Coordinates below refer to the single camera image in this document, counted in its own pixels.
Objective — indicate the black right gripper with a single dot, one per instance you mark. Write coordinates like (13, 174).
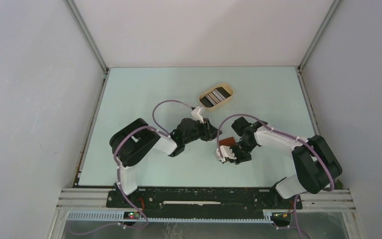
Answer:
(238, 159)

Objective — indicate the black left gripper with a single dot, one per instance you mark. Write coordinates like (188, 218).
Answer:
(210, 132)

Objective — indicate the brown leather card holder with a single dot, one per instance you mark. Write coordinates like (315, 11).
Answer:
(230, 141)

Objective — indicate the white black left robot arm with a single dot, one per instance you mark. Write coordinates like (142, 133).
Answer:
(132, 143)

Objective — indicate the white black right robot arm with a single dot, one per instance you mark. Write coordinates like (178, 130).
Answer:
(316, 166)

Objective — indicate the beige oval tray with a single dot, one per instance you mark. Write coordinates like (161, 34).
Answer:
(215, 96)

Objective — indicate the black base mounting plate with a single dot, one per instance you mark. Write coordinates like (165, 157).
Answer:
(202, 201)

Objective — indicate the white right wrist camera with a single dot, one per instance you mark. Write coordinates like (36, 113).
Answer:
(225, 154)

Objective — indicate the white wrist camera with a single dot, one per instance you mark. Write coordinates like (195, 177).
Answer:
(225, 154)
(197, 114)

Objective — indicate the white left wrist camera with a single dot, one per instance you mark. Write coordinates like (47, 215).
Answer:
(197, 114)

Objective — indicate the white cable duct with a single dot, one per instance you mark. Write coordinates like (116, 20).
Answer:
(122, 216)

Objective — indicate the aluminium frame rail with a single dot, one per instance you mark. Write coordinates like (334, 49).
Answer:
(95, 199)

